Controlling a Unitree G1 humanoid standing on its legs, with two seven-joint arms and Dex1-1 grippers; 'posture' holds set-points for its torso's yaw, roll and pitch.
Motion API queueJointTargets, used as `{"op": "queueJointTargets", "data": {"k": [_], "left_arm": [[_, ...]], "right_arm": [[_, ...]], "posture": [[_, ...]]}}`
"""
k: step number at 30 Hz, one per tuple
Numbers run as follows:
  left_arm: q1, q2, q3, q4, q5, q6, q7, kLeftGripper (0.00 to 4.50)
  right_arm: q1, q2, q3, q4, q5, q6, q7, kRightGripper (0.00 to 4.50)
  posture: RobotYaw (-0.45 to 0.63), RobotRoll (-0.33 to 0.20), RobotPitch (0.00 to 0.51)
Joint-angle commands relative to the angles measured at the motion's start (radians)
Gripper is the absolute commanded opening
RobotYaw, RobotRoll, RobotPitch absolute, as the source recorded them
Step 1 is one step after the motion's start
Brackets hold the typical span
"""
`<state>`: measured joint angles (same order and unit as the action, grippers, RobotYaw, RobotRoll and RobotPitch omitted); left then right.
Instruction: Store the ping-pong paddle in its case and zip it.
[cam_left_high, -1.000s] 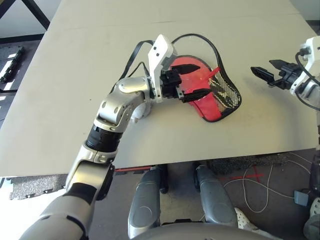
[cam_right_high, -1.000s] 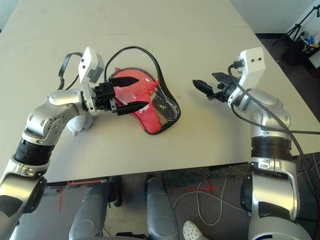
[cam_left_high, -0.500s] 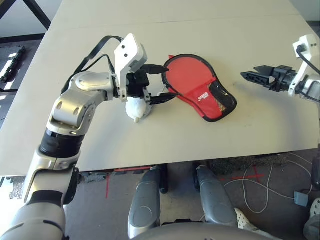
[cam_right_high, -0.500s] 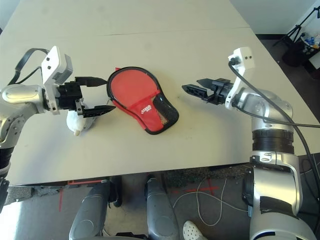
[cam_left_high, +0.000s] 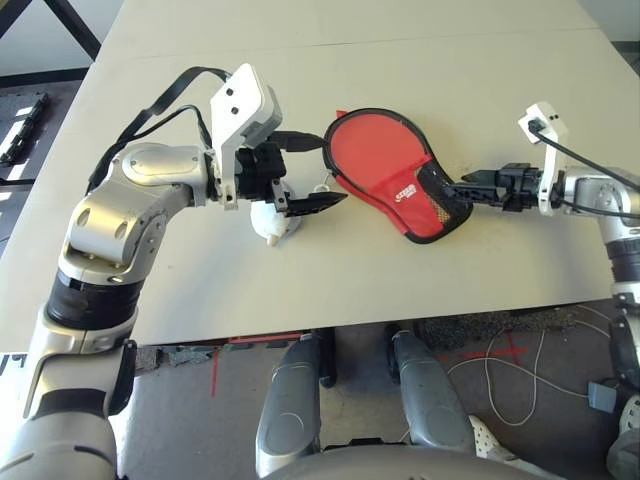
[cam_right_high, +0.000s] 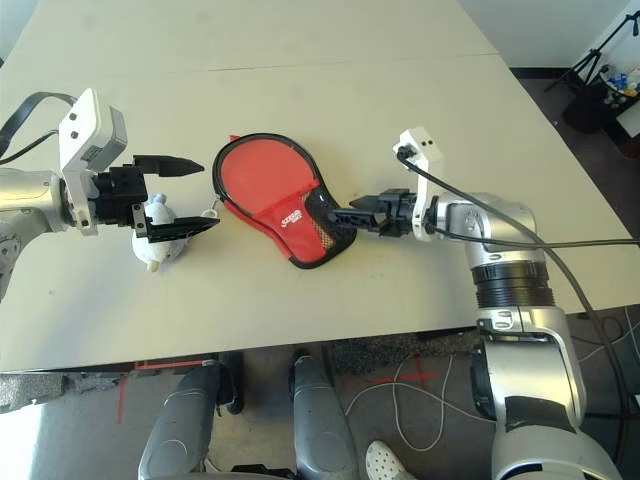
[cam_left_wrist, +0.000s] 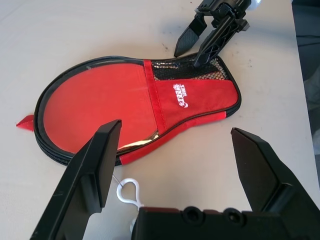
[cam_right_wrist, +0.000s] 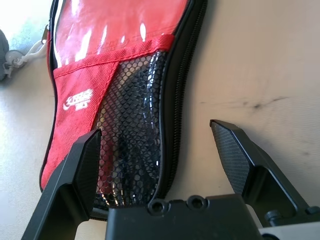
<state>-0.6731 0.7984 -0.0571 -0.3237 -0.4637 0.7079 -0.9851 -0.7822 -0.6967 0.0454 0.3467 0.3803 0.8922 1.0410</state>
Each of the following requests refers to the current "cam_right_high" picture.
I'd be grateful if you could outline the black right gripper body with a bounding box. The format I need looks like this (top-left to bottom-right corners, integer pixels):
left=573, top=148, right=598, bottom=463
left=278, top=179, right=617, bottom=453
left=377, top=187, right=419, bottom=239

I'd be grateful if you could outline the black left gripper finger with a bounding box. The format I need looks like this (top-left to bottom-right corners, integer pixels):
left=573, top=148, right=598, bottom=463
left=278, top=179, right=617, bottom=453
left=144, top=215, right=221, bottom=245
left=132, top=154, right=205, bottom=180

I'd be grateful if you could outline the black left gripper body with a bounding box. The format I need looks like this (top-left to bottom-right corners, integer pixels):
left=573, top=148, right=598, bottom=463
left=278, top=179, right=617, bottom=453
left=92, top=164, right=151, bottom=244

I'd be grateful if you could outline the white plush keychain toy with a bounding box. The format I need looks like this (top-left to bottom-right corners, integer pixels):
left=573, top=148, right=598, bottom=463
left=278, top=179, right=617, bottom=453
left=130, top=192, right=221, bottom=273

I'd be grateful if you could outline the red black paddle case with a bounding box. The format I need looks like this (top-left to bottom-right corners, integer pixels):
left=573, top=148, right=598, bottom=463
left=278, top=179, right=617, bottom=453
left=211, top=132, right=359, bottom=271

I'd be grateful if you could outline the grey robot left leg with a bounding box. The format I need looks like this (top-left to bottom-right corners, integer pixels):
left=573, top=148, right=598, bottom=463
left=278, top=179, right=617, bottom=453
left=137, top=359, right=224, bottom=480

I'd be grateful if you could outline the grey robot leg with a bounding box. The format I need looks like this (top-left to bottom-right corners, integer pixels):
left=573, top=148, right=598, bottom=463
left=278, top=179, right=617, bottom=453
left=137, top=359, right=224, bottom=480
left=291, top=352, right=359, bottom=480

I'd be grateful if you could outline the grey robot right leg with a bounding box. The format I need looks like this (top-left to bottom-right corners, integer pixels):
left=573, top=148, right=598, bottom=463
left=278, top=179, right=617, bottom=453
left=291, top=352, right=359, bottom=480

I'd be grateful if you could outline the black round bin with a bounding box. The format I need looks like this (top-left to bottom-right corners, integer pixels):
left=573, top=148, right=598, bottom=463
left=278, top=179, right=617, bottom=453
left=563, top=82, right=619, bottom=134

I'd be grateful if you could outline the white perforated shoe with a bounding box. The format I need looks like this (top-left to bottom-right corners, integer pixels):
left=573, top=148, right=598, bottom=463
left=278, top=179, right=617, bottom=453
left=364, top=439, right=409, bottom=480

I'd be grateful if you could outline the black tripod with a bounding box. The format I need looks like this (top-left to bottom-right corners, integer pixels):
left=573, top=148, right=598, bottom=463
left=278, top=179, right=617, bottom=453
left=544, top=12, right=640, bottom=96

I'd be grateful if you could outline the blue white bottle cluster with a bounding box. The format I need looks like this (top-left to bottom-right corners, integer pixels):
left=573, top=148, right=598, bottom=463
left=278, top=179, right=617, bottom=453
left=599, top=62, right=640, bottom=101

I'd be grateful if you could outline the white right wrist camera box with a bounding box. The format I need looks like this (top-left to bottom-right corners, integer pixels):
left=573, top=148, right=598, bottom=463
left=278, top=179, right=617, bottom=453
left=392, top=128, right=445, bottom=244

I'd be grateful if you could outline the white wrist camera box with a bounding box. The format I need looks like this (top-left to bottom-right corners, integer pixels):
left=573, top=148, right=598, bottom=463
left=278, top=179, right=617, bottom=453
left=58, top=88, right=129, bottom=236
left=392, top=128, right=445, bottom=244

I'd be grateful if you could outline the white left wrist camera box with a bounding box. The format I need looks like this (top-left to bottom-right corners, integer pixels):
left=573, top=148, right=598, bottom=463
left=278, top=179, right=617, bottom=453
left=58, top=88, right=129, bottom=236

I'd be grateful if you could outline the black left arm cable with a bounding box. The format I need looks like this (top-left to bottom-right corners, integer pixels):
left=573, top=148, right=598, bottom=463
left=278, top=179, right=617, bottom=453
left=0, top=91, right=76, bottom=166

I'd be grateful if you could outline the black stand post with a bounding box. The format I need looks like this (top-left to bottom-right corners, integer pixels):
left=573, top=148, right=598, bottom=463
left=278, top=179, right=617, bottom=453
left=219, top=352, right=246, bottom=416

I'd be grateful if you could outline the white floor cable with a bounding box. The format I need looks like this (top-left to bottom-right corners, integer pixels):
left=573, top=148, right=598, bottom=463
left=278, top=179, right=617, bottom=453
left=344, top=357, right=494, bottom=449

